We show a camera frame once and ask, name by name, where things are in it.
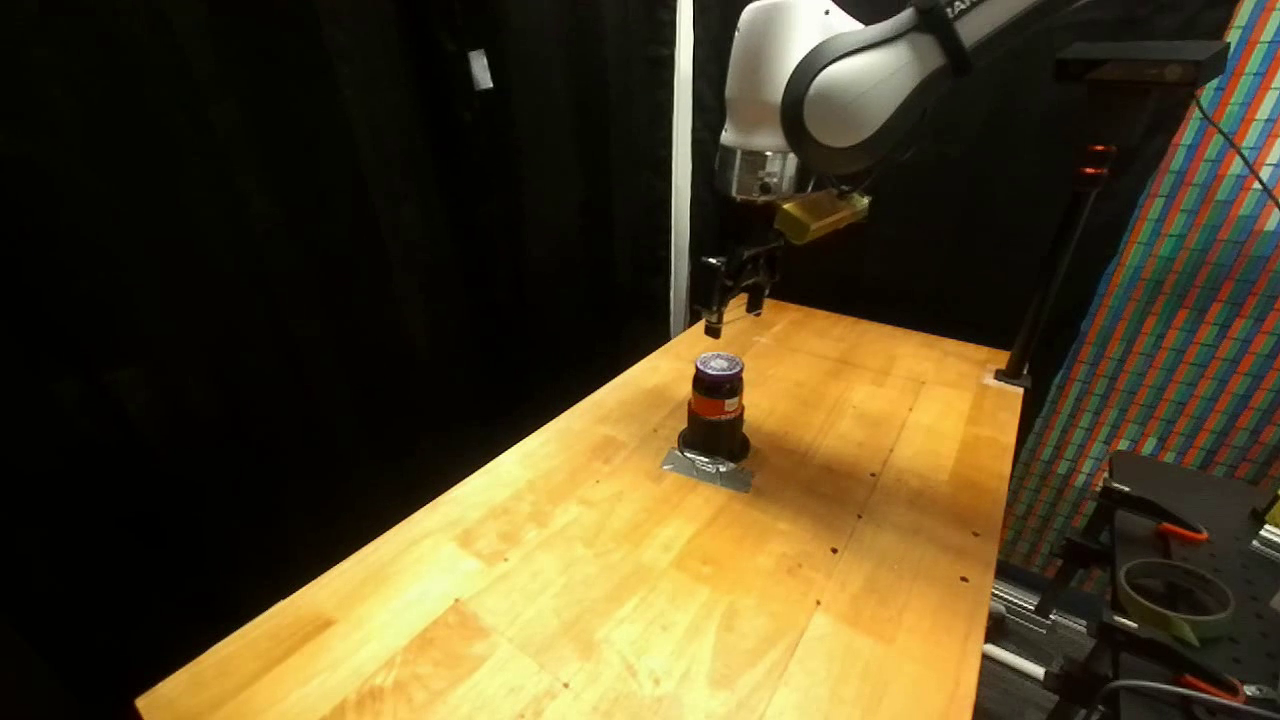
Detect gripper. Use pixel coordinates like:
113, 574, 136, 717
696, 198, 787, 340

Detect upturned cup with orange label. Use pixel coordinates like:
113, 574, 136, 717
687, 351, 748, 459

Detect white vertical pole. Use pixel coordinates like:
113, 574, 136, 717
670, 0, 696, 338

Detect black round holder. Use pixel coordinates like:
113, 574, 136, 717
677, 425, 752, 471

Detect grey tape patch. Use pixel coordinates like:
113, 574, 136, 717
659, 447, 757, 495

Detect black curtain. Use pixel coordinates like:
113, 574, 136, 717
0, 0, 1241, 720

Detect colourful patterned panel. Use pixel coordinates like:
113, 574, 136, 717
999, 0, 1280, 583

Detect roll of green tape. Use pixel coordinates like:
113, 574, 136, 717
1116, 557, 1238, 648

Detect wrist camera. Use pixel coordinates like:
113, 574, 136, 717
774, 189, 872, 247

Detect camera on mount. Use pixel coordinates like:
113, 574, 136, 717
992, 39, 1232, 390

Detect orange handled clamp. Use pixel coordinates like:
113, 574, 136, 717
1098, 478, 1212, 547
1172, 671, 1253, 707

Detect black cable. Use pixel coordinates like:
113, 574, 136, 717
1193, 92, 1280, 215

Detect grey cable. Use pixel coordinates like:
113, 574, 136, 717
1088, 678, 1280, 720

